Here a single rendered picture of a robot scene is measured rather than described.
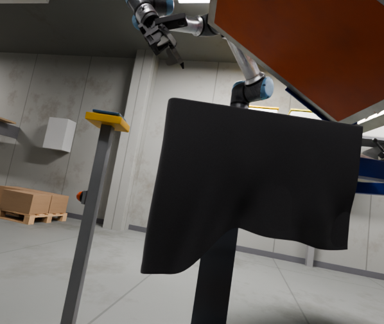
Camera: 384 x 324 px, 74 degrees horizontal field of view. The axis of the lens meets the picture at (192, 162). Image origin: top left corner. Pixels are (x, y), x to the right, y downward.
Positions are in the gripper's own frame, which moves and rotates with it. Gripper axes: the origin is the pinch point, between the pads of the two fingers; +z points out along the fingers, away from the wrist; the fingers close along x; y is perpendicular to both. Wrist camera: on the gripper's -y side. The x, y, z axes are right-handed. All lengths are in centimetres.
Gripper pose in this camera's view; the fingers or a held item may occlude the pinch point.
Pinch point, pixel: (182, 57)
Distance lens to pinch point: 98.4
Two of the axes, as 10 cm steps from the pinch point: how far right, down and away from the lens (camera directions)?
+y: -8.4, 5.3, 0.5
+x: -1.5, -1.5, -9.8
